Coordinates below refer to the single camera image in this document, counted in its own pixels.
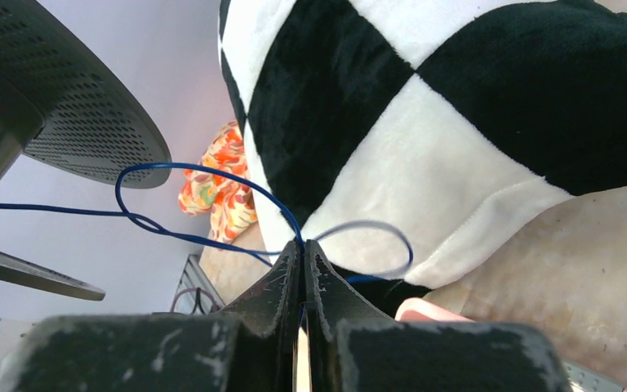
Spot pink plastic basket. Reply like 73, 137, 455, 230
291, 297, 625, 392

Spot blue cable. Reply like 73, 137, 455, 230
0, 162, 416, 326

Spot orange floral cloth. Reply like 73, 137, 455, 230
178, 121, 257, 243

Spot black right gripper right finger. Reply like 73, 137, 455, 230
303, 241, 571, 391

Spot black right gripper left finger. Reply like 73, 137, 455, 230
0, 242, 302, 391

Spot black and white checkered pillow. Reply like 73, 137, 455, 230
219, 1, 627, 315

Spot dark grey cable spool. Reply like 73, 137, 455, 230
0, 0, 173, 302

